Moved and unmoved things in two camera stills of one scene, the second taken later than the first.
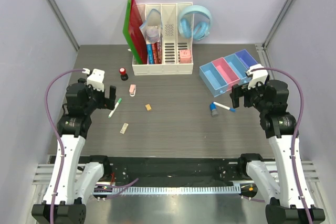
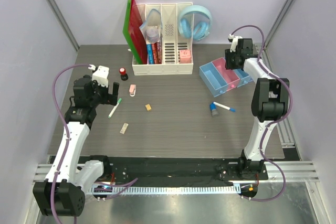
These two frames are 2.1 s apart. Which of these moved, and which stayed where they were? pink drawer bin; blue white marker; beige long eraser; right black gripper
Moved: right black gripper
Stayed: pink drawer bin; beige long eraser; blue white marker
